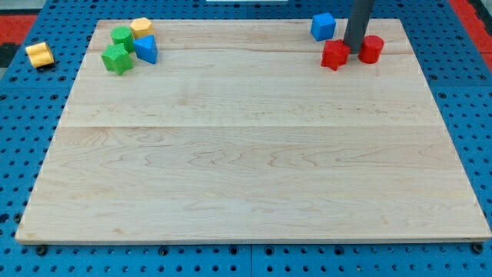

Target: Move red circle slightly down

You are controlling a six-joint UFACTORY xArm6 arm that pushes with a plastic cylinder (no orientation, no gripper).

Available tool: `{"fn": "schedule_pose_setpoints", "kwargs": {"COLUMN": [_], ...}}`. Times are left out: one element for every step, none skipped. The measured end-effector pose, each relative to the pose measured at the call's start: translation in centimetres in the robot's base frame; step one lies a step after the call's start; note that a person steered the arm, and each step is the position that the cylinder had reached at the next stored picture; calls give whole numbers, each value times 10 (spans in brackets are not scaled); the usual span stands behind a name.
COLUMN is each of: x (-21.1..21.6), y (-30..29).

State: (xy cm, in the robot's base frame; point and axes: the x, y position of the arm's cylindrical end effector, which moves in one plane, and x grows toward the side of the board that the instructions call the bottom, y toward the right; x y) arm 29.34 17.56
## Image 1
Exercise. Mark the red cylinder block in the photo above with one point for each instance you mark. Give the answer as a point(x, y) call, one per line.
point(372, 46)

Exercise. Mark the light wooden board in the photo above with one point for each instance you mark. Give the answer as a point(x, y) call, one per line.
point(237, 135)

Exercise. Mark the red star block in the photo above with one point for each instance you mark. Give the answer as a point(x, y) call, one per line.
point(335, 54)

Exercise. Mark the blue triangle block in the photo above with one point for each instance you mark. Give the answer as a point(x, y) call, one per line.
point(146, 49)

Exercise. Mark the blue cube block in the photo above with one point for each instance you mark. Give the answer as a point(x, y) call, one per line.
point(323, 26)

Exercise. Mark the green star block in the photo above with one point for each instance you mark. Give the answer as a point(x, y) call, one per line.
point(117, 59)

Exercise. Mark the yellow hexagon block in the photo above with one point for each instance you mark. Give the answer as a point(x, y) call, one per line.
point(141, 27)

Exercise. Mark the green cylinder block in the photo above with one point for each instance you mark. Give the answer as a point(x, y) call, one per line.
point(123, 35)

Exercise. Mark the grey cylindrical robot pusher stick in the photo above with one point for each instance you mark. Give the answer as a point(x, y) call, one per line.
point(357, 24)

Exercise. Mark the yellow heart block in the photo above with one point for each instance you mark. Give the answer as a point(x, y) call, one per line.
point(40, 55)

